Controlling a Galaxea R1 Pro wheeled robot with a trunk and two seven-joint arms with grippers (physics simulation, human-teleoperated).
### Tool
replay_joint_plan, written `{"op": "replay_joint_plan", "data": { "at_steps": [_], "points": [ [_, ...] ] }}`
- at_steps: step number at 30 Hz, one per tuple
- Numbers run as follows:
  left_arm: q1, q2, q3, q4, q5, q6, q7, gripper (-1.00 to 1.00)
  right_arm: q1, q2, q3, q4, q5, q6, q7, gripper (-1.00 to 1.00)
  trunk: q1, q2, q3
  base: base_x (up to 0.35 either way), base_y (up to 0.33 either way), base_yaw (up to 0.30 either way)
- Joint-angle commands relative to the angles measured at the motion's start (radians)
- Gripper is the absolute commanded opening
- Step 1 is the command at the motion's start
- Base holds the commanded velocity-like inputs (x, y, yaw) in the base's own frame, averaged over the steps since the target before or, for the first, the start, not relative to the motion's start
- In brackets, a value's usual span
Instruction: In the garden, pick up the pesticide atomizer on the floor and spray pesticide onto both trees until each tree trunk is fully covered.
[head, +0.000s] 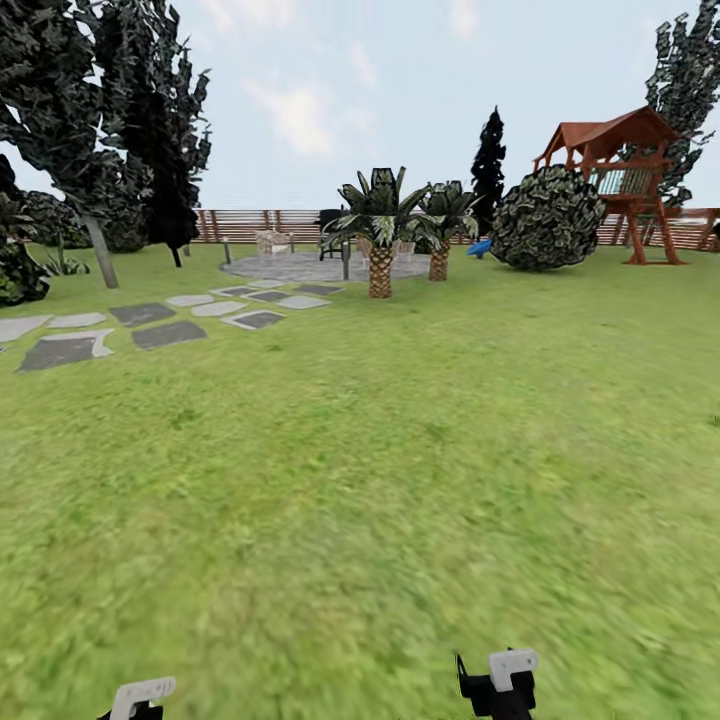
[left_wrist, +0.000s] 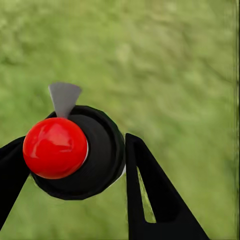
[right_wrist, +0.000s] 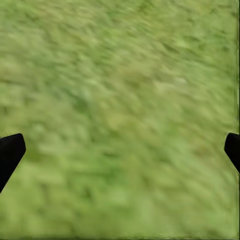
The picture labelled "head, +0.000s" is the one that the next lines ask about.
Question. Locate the charcoal grill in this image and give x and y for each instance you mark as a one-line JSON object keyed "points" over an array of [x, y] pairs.
{"points": [[327, 215]]}

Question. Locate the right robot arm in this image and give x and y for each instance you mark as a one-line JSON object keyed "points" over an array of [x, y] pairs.
{"points": [[507, 693]]}

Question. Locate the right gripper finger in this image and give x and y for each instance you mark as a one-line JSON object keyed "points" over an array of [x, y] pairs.
{"points": [[465, 687]]}

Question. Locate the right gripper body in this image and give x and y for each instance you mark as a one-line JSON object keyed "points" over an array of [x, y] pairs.
{"points": [[486, 701]]}

